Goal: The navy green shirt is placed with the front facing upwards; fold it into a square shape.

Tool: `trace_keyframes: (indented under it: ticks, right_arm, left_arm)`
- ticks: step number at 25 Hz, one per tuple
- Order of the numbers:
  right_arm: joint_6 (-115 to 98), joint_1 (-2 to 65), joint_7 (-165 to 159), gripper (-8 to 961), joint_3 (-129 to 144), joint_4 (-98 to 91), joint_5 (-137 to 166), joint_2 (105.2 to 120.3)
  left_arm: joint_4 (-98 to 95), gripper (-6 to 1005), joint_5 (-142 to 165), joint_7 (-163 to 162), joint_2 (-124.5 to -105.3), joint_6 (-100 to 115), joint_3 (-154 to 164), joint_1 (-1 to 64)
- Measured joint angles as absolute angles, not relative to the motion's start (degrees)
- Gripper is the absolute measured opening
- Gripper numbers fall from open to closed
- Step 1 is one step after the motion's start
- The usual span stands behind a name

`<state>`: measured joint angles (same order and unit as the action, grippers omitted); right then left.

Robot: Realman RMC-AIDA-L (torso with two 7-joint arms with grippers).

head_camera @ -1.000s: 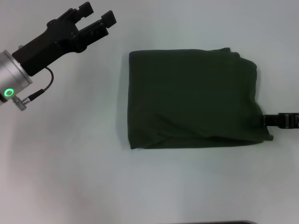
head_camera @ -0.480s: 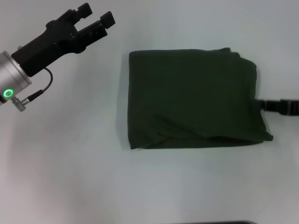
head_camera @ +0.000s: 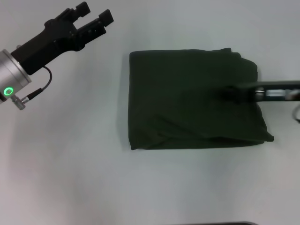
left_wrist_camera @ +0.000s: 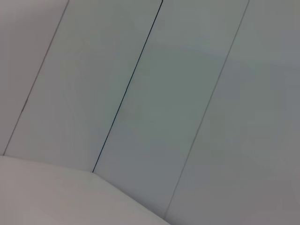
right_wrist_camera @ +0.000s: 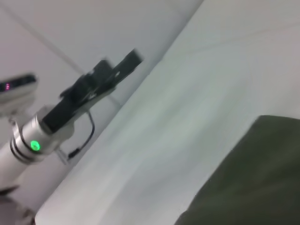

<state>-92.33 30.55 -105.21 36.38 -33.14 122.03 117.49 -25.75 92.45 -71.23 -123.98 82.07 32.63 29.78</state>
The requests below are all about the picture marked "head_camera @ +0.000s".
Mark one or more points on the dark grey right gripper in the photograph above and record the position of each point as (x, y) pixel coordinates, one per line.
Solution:
(279, 91)

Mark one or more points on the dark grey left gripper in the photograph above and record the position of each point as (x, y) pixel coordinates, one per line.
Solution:
(49, 44)

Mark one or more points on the dark green FREE t-shirt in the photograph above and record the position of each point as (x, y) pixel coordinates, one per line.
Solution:
(187, 98)

